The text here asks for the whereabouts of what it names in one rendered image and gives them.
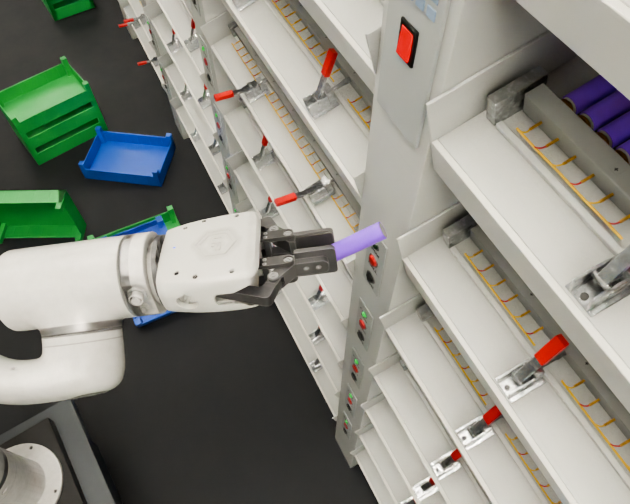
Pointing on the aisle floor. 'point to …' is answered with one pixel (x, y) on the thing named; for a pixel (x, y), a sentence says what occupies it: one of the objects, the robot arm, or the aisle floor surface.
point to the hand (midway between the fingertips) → (315, 252)
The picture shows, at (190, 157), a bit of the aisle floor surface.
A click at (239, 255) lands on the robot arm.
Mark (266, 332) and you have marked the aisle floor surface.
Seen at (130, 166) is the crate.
